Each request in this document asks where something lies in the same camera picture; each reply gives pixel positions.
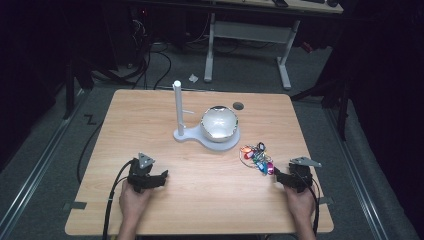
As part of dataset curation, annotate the wooden desk with white legs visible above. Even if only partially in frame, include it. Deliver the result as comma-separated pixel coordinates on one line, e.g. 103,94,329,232
203,0,345,91

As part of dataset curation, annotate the person's right hand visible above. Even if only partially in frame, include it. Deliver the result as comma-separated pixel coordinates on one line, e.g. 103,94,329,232
283,185,317,232

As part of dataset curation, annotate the bundle of black cables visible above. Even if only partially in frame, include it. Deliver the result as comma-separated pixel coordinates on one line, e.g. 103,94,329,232
93,13,173,91

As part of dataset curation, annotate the black cable on floor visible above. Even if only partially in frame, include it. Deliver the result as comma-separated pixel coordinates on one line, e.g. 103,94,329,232
76,120,105,185

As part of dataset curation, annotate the person's left hand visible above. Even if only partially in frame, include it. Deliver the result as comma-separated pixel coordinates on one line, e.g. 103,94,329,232
118,180,155,228

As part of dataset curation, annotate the black metal stand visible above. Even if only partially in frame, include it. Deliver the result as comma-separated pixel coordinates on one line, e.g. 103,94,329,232
290,71,354,141
62,59,96,120

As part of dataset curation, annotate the white stand with pole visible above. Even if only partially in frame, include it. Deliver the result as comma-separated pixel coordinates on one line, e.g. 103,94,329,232
172,79,241,152

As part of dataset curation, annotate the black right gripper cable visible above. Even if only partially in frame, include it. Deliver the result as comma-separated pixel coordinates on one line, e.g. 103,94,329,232
308,182,322,236

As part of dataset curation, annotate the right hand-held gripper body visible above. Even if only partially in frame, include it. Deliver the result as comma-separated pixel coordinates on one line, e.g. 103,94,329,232
287,156,323,194

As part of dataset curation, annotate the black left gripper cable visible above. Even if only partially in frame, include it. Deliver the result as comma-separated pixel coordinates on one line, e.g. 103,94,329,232
101,159,135,240

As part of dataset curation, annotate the metal floor rail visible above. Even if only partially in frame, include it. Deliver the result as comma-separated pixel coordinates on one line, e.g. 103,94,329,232
0,89,92,236
324,108,391,240

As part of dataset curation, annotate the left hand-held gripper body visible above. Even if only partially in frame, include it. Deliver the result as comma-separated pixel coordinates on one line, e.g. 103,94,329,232
126,152,156,194

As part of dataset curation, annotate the shiny silver metal bowl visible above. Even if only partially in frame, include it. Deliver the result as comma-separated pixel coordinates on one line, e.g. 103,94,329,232
200,105,240,144

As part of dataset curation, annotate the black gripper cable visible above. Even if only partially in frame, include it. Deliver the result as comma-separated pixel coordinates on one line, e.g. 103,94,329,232
308,182,322,236
101,159,135,240

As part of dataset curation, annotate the bunch of keys with colourful tags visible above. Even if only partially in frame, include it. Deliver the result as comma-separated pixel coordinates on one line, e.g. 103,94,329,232
238,141,275,176

